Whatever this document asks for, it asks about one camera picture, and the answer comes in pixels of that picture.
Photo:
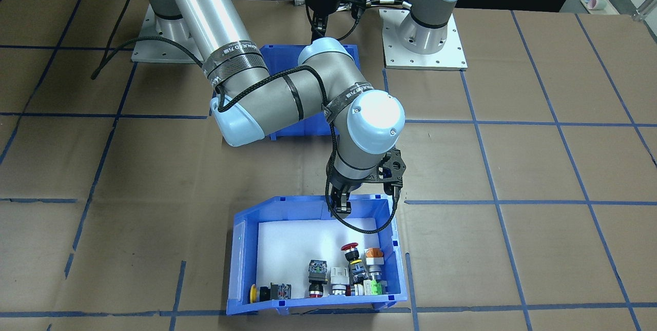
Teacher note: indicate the blue plastic battery bin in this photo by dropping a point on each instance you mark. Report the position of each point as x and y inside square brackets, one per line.
[279, 59]

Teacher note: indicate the blue plastic push-button bin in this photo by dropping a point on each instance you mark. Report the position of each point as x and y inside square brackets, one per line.
[287, 210]

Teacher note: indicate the red mushroom emergency stop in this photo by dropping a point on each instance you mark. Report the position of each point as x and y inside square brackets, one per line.
[354, 261]

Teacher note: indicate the white foam bin liner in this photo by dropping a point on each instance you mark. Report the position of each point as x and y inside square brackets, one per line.
[292, 249]

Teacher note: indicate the pastel plastic cup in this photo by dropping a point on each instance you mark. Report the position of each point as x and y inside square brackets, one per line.
[594, 1]

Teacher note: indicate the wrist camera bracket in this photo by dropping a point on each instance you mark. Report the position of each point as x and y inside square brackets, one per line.
[356, 7]
[392, 169]

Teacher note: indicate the orange push button switch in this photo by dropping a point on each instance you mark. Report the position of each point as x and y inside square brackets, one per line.
[374, 264]

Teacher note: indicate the black switch with red button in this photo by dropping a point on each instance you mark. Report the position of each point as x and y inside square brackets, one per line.
[317, 272]

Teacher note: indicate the white push button switch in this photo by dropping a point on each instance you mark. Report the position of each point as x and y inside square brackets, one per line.
[339, 277]

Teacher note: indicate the green push button switch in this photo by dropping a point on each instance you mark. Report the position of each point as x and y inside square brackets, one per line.
[375, 288]

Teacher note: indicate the yellow push button switch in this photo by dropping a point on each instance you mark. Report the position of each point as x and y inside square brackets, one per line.
[277, 292]

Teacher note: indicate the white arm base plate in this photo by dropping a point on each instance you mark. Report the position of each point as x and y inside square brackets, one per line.
[146, 54]
[446, 61]

